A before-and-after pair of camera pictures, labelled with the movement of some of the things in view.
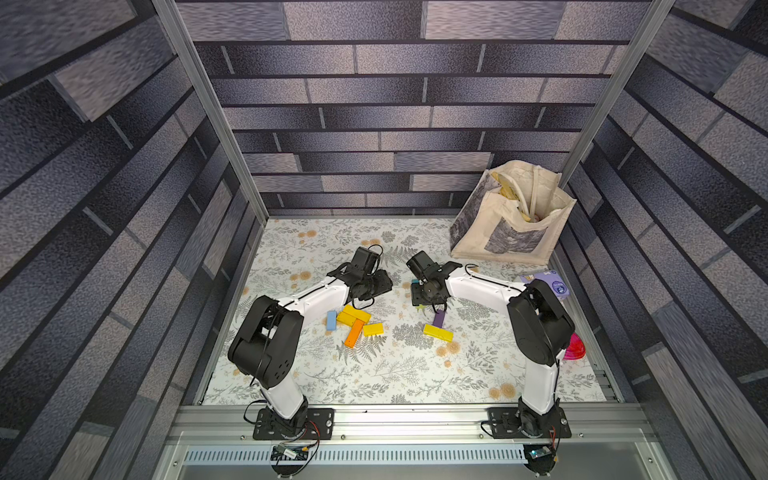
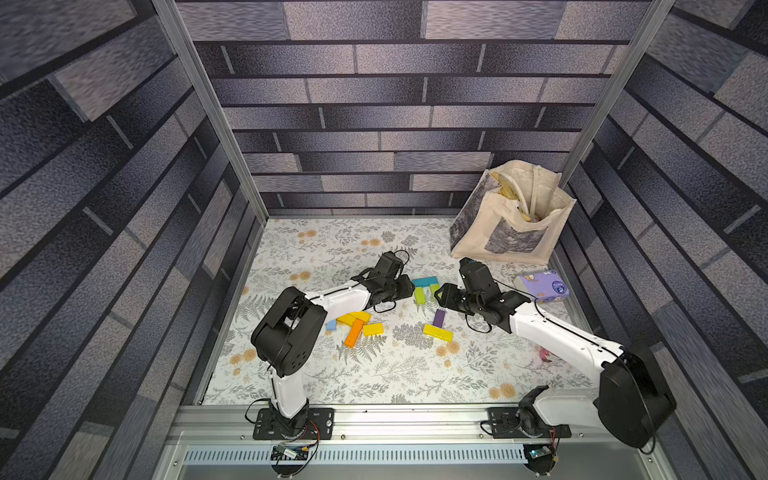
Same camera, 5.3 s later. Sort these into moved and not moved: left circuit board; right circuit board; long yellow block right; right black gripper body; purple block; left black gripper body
Moved: left black gripper body; right black gripper body
Not moved: purple block; long yellow block right; left circuit board; right circuit board
